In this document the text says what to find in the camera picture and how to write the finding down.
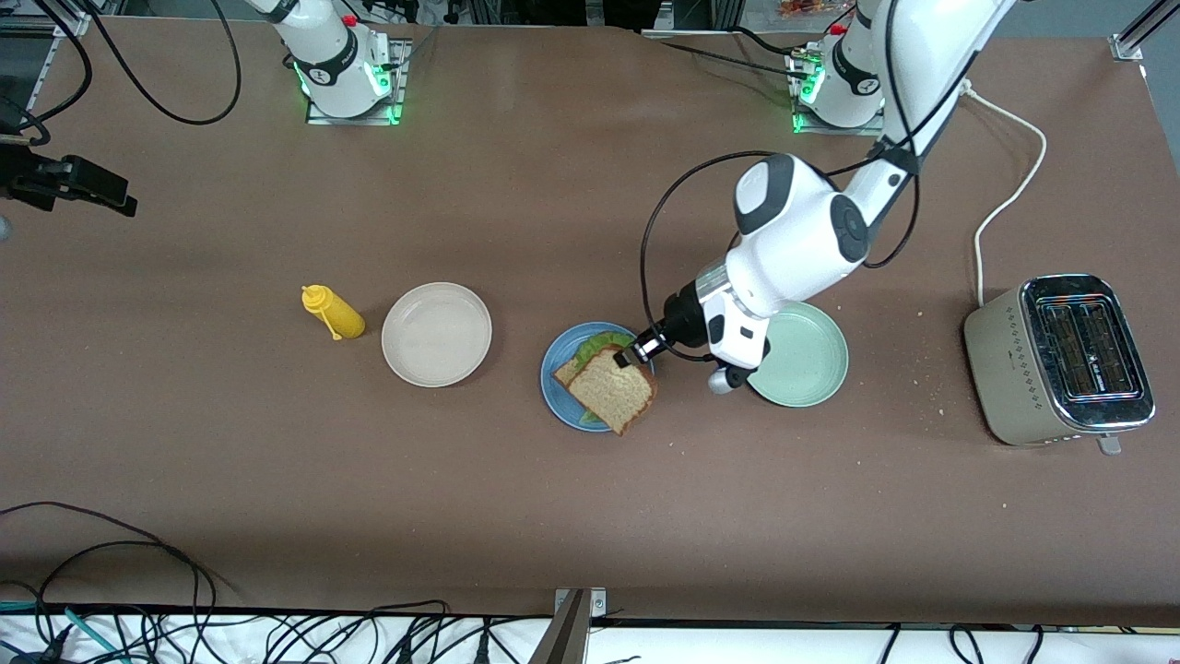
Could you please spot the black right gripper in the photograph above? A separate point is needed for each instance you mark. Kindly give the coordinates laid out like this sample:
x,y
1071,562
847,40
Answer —
x,y
37,178

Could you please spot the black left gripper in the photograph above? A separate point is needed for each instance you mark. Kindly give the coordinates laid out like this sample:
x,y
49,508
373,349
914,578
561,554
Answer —
x,y
683,320

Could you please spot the green lettuce leaf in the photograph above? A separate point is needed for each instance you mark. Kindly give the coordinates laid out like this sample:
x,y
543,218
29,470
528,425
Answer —
x,y
599,346

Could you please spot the brown bread slice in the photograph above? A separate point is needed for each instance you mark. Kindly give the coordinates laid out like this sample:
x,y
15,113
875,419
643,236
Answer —
x,y
564,373
613,392

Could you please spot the yellow squeeze bottle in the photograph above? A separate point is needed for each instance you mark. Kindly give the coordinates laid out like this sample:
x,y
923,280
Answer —
x,y
339,315

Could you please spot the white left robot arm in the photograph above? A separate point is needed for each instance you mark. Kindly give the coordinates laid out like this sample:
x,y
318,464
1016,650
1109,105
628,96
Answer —
x,y
793,231

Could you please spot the blue plate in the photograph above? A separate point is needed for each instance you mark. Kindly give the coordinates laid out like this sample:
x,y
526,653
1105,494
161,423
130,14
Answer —
x,y
553,397

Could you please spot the pale green plate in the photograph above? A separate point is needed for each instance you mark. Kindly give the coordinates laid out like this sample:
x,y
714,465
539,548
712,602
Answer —
x,y
811,355

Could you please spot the off-white plate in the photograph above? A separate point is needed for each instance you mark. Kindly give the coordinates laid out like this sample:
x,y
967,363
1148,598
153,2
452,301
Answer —
x,y
436,334

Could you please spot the person in dark clothes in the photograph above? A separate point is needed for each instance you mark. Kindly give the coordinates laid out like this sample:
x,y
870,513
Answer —
x,y
590,11

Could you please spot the beige and chrome toaster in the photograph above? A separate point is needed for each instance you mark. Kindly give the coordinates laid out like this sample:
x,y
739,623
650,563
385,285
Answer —
x,y
1005,369

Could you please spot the orange snack packet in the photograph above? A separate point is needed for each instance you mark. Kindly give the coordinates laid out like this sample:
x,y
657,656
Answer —
x,y
802,7

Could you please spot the aluminium table corner rail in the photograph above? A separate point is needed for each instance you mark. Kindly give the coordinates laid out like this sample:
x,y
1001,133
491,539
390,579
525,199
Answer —
x,y
72,23

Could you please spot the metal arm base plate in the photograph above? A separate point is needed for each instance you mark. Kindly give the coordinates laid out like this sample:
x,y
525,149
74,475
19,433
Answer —
x,y
802,124
402,101

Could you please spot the aluminium frame profile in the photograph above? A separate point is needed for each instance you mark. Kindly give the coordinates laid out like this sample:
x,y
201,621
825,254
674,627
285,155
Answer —
x,y
567,636

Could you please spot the metal table corner bracket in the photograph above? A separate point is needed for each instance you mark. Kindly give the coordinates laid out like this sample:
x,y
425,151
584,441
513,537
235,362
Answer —
x,y
1126,48

